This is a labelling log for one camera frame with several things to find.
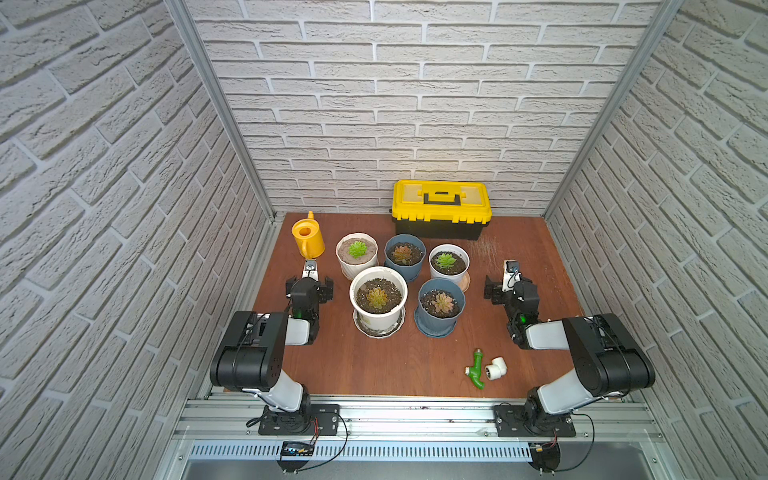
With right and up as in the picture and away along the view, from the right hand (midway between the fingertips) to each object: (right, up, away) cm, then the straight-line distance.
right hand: (508, 276), depth 94 cm
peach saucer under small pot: (-12, -3, +7) cm, 14 cm away
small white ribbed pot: (-17, +2, -1) cm, 17 cm away
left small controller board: (-61, -41, -21) cm, 77 cm away
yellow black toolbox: (-21, +22, +7) cm, 31 cm away
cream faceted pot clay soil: (-51, +4, -2) cm, 51 cm away
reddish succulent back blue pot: (-34, +7, +1) cm, 35 cm away
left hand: (-67, +1, 0) cm, 67 cm away
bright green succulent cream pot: (-48, +9, -1) cm, 49 cm away
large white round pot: (-37, -2, -4) cm, 37 cm away
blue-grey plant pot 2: (-27, -10, -14) cm, 32 cm away
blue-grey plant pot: (-31, +2, -1) cm, 31 cm away
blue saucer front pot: (-24, -18, -6) cm, 30 cm away
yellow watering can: (-66, +13, +6) cm, 68 cm away
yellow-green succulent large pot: (-42, -5, -10) cm, 43 cm away
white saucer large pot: (-43, -17, -6) cm, 46 cm away
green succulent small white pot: (-20, +5, 0) cm, 21 cm away
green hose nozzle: (-14, -25, -13) cm, 32 cm away
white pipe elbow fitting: (-8, -24, -14) cm, 29 cm away
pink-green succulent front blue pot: (-22, -7, -8) cm, 25 cm away
